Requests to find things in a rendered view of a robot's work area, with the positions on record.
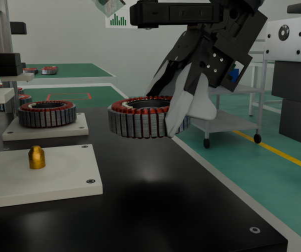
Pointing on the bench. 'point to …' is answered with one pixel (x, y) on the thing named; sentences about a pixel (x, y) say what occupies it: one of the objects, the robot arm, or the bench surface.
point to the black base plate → (128, 202)
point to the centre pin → (36, 157)
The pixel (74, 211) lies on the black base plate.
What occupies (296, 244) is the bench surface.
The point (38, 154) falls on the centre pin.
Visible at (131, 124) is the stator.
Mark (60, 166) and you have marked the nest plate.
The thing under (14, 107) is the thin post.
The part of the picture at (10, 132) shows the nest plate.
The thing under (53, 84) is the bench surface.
